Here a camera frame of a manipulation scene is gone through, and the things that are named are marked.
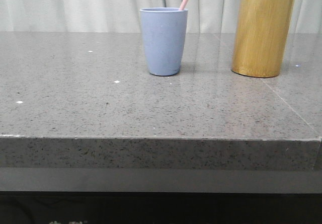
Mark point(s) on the blue plastic cup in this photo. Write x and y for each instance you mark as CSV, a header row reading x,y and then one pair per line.
x,y
163,32

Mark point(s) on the bamboo wooden cylinder holder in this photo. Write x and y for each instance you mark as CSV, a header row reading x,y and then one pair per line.
x,y
260,38

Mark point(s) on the white-grey curtain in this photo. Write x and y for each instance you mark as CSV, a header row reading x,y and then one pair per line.
x,y
204,16

